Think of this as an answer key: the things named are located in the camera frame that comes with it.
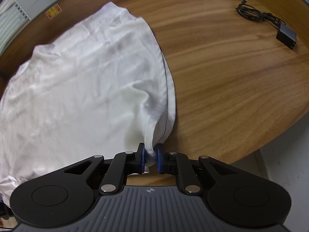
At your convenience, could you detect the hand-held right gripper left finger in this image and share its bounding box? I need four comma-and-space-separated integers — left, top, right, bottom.
63, 143, 147, 194

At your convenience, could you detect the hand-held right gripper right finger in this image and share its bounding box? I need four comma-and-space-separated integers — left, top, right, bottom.
156, 144, 239, 195

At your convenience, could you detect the white shirt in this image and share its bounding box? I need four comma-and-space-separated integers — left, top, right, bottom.
0, 2, 178, 208

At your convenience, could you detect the red and yellow sticker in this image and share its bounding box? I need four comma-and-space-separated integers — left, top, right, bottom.
45, 3, 63, 20

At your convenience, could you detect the black power adapter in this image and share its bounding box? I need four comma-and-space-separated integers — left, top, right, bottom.
276, 25, 297, 50

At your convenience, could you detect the black coiled cable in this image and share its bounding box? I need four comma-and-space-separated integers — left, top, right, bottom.
235, 0, 286, 27

